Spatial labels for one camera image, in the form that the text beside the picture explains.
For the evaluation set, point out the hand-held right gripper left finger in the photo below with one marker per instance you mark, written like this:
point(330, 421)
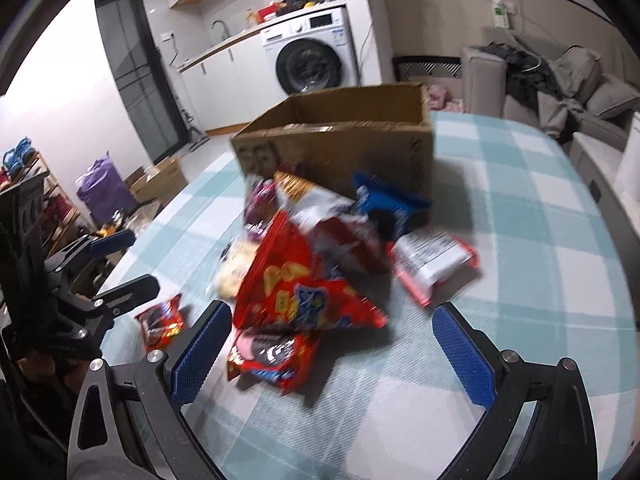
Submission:
point(200, 355)

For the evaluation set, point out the dark glass door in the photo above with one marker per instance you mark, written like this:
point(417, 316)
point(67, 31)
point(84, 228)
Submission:
point(135, 75)

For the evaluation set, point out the red container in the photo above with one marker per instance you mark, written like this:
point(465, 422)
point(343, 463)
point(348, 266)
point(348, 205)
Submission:
point(267, 12)

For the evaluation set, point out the dark clothes pile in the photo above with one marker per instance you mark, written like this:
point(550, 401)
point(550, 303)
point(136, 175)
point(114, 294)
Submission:
point(525, 75)

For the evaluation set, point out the large red chip bag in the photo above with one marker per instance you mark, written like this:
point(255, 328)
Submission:
point(280, 280)

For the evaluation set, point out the grey sofa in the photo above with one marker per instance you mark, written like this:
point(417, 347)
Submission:
point(482, 80)

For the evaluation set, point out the yellow bottle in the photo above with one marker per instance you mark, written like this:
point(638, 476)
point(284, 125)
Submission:
point(249, 17)

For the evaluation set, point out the brown cardboard box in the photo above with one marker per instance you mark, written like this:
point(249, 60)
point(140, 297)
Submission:
point(340, 155)

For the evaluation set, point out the purple bag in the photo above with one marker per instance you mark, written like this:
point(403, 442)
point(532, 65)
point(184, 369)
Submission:
point(105, 190)

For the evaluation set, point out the black patterned panel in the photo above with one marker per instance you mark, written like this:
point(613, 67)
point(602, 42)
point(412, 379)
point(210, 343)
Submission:
point(425, 67)

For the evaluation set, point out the white base cabinet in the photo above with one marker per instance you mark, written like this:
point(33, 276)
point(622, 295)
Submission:
point(220, 90)

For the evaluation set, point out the white red noodle packet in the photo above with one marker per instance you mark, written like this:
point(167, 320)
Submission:
point(432, 260)

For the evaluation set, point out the blue cookie packet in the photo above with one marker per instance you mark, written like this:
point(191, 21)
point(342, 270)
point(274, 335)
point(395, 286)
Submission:
point(380, 200)

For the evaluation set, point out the checked teal white tablecloth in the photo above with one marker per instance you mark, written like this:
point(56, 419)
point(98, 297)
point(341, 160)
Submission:
point(525, 260)

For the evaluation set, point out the small red snack packet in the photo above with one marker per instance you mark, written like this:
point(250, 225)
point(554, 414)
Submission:
point(160, 322)

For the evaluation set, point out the grey pillow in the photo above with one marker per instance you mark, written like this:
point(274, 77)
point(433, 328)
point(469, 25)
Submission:
point(612, 97)

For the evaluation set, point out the stick vacuum cleaner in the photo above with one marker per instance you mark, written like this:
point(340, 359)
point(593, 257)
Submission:
point(195, 142)

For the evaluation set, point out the red cookie packet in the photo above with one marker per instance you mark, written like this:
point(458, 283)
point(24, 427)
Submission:
point(270, 355)

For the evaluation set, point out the red white snack bag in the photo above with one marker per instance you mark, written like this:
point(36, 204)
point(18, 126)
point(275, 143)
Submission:
point(345, 232)

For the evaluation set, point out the purple snack packet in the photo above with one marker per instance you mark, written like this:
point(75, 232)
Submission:
point(261, 202)

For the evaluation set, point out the pale yellow snack packet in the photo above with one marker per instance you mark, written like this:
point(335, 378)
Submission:
point(232, 270)

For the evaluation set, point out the person's left hand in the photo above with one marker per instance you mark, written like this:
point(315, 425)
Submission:
point(40, 367)

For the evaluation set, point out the wooden shoe rack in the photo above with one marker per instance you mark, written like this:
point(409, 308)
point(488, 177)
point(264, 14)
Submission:
point(65, 220)

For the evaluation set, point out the metal faucet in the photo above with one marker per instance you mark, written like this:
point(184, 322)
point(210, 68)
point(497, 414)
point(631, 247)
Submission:
point(223, 34)

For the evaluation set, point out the white washing machine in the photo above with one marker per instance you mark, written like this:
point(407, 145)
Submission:
point(320, 25)

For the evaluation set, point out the grey side cabinet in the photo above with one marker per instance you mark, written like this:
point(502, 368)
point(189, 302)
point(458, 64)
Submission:
point(595, 170)

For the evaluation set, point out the grey garment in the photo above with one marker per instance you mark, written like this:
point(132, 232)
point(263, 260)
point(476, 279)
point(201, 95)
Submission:
point(575, 67)

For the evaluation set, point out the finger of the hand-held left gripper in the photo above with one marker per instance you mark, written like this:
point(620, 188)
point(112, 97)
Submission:
point(112, 242)
point(132, 290)

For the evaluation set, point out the pink cloth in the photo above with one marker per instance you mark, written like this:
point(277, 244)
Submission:
point(440, 97)

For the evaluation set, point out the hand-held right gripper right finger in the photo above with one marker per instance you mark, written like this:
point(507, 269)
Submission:
point(460, 360)

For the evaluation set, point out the small floor cardboard box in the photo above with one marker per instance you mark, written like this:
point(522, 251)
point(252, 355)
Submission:
point(165, 180)

